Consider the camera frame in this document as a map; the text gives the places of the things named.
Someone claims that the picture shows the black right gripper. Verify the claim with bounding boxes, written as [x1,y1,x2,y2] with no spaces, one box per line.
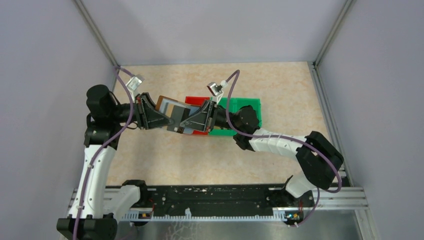
[179,99,242,134]

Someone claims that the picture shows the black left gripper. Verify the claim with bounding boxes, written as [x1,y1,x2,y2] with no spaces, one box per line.
[110,92,176,130]

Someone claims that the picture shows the silver card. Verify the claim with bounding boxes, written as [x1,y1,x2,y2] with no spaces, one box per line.
[165,103,191,134]

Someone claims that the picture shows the brown leather card holder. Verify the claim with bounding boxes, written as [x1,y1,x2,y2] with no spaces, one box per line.
[156,95,200,135]

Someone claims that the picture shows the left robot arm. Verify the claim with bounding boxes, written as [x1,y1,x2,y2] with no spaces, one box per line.
[56,84,174,240]

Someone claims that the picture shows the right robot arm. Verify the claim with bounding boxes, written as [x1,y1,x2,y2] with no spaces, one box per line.
[180,99,344,206]

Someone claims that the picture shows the green bin with gold cards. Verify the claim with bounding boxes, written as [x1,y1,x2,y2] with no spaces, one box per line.
[208,97,238,137]

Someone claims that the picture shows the green bin with black cards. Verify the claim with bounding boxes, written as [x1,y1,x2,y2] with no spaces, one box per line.
[232,97,262,127]

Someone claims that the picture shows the red plastic bin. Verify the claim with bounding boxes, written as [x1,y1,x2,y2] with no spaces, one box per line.
[184,96,210,136]

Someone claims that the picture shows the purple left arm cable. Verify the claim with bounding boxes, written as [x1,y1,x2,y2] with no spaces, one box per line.
[72,66,135,240]

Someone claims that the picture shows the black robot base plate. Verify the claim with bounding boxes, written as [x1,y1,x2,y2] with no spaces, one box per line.
[132,183,315,217]

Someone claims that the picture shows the aluminium frame rail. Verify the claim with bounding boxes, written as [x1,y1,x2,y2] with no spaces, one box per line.
[67,187,370,223]

